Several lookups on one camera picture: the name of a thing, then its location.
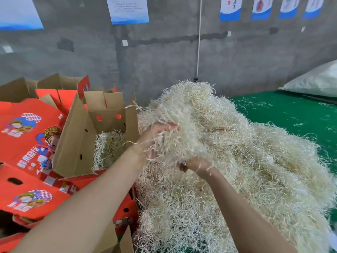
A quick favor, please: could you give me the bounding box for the person's right hand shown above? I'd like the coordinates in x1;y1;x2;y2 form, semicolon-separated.
178;157;219;182

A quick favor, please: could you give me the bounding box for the person's left hand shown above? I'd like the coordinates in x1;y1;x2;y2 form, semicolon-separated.
128;122;180;164

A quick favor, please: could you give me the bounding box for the small straw filler clump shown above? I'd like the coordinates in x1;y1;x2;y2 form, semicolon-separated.
92;129;127;173

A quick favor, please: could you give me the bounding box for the pile of wood wool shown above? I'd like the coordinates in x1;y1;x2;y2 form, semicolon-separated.
132;80;337;253

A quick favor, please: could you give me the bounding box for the person's right forearm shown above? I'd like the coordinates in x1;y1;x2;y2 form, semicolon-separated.
203;168;298;253

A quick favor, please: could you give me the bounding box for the person's left forearm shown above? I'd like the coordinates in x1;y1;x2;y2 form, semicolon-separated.
11;147;148;253

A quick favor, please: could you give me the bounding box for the white pole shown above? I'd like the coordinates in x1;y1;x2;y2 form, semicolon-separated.
193;0;204;83

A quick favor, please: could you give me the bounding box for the white sack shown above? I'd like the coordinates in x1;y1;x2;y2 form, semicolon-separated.
278;59;337;98

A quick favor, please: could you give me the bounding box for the narrow white blue banner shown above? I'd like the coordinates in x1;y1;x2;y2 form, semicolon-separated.
302;0;326;20
278;0;302;20
250;0;275;21
219;0;244;22

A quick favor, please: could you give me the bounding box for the white blue wall poster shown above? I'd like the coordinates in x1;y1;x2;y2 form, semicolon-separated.
0;0;45;32
105;0;151;26

